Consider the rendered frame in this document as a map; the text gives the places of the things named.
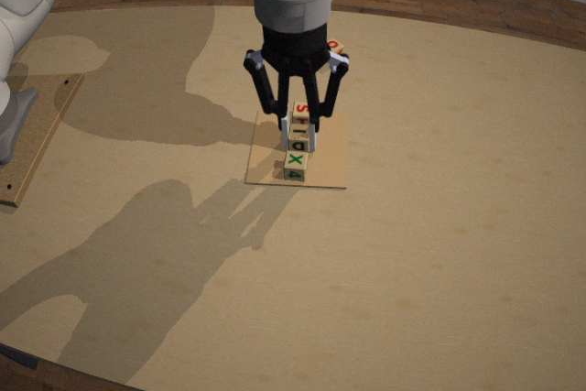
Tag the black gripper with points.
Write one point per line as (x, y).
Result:
(296, 45)

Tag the tan square mat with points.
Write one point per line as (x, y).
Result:
(327, 165)

